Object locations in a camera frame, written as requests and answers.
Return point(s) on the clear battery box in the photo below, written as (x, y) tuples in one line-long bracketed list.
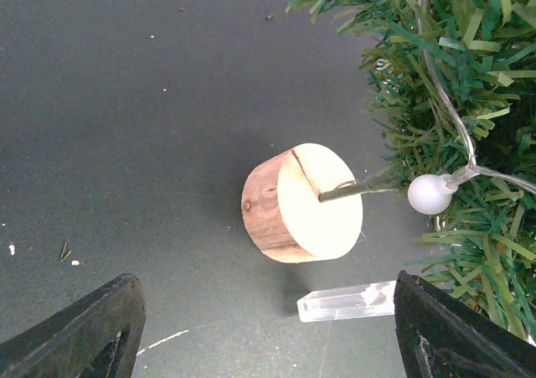
[(362, 301)]

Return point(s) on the small green christmas tree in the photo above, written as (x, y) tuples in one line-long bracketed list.
[(487, 257)]

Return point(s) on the round wooden tree base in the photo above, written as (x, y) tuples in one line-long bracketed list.
[(283, 214)]

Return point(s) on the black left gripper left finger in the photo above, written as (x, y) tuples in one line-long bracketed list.
[(96, 336)]

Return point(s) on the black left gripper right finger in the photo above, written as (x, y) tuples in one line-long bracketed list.
[(439, 336)]

